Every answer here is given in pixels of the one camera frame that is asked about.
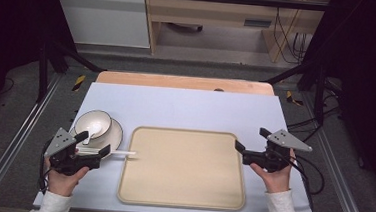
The white cabinet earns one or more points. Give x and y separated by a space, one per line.
103 16

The white ceramic plate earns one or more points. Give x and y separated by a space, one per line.
115 137

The person's right hand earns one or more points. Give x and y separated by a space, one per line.
276 177

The white ceramic bowl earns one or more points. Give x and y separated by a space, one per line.
93 125

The wooden desk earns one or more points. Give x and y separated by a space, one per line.
212 17

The aluminium rail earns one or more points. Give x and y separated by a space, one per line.
339 180
13 144

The white table mat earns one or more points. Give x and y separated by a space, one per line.
189 109

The wooden table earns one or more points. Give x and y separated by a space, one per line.
184 82

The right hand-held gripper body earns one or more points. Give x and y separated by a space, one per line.
278 152

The beige tray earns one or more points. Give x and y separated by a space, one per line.
183 167

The yellow black tape marker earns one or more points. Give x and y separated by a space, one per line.
79 82
291 98

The person's left hand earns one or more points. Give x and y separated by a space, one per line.
65 179

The white ceramic spoon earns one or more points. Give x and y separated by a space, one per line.
92 131

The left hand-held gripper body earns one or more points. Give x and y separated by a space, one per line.
64 152

